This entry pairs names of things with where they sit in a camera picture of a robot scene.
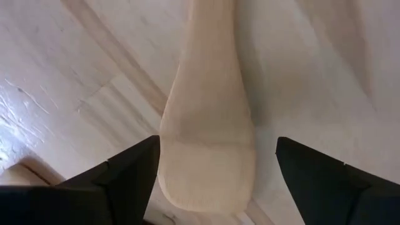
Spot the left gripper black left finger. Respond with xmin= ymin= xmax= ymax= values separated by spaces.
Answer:
xmin=0 ymin=134 xmax=161 ymax=225

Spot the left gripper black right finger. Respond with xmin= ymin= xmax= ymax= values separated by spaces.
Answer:
xmin=275 ymin=136 xmax=400 ymax=225

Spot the slotted wooden spoon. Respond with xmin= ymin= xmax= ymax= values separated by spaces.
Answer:
xmin=0 ymin=155 xmax=66 ymax=188

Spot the wooden spatula with label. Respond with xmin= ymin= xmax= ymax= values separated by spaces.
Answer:
xmin=157 ymin=0 xmax=257 ymax=214

